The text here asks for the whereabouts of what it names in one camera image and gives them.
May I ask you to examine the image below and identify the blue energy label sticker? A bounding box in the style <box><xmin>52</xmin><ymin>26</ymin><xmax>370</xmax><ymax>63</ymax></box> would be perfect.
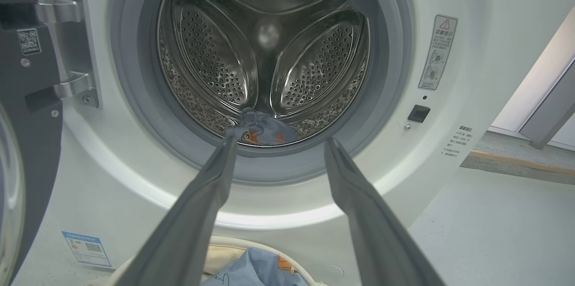
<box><xmin>62</xmin><ymin>231</ymin><xmax>113</xmax><ymax>269</ymax></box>

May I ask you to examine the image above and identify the white cloth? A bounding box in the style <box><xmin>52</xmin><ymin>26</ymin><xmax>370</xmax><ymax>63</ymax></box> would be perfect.
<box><xmin>204</xmin><ymin>245</ymin><xmax>248</xmax><ymax>275</ymax></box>

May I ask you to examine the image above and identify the black door latch socket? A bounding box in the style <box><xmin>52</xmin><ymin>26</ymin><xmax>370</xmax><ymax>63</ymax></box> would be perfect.
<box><xmin>407</xmin><ymin>105</ymin><xmax>431</xmax><ymax>123</ymax></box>

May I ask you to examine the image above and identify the warning pictogram sticker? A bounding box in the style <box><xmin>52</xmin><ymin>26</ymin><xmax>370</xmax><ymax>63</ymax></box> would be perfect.
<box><xmin>418</xmin><ymin>14</ymin><xmax>458</xmax><ymax>90</ymax></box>

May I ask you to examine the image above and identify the white front-load washing machine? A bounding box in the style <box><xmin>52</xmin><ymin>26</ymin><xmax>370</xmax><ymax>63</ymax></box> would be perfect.
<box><xmin>11</xmin><ymin>0</ymin><xmax>495</xmax><ymax>286</ymax></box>

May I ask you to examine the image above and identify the black round glass washer door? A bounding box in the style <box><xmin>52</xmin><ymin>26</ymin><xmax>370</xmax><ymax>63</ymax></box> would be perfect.
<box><xmin>0</xmin><ymin>0</ymin><xmax>63</xmax><ymax>286</ymax></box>

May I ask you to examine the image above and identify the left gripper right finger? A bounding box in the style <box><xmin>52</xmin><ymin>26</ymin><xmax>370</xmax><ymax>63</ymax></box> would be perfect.
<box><xmin>324</xmin><ymin>137</ymin><xmax>446</xmax><ymax>286</ymax></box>

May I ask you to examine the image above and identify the blue cartoon print garment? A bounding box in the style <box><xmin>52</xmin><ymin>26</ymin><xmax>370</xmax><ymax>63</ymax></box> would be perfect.
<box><xmin>226</xmin><ymin>107</ymin><xmax>301</xmax><ymax>146</ymax></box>
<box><xmin>202</xmin><ymin>248</ymin><xmax>310</xmax><ymax>286</ymax></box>

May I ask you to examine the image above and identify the grey metal frame bar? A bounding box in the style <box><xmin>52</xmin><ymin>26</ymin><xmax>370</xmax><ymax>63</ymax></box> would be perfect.
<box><xmin>519</xmin><ymin>59</ymin><xmax>575</xmax><ymax>150</ymax></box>

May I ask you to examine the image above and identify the grey rubber door gasket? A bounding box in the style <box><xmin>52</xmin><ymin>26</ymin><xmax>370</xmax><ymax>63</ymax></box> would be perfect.
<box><xmin>110</xmin><ymin>0</ymin><xmax>414</xmax><ymax>185</ymax></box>

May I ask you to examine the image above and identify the silver door hinge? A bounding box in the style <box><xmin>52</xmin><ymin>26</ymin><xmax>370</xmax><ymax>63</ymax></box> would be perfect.
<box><xmin>36</xmin><ymin>0</ymin><xmax>102</xmax><ymax>109</ymax></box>

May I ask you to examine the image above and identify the cream canvas laundry basket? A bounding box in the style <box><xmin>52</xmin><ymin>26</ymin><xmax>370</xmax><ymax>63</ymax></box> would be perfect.
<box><xmin>108</xmin><ymin>236</ymin><xmax>325</xmax><ymax>286</ymax></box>

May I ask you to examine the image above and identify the QR code sticker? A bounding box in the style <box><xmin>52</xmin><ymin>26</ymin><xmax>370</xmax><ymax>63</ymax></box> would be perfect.
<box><xmin>17</xmin><ymin>29</ymin><xmax>42</xmax><ymax>55</ymax></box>

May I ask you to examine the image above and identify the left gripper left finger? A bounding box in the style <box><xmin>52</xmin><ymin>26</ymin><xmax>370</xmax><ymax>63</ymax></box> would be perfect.
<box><xmin>116</xmin><ymin>135</ymin><xmax>239</xmax><ymax>286</ymax></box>

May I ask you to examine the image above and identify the perforated steel washer drum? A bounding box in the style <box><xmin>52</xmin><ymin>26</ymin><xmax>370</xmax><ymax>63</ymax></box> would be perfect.
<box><xmin>157</xmin><ymin>0</ymin><xmax>371</xmax><ymax>147</ymax></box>

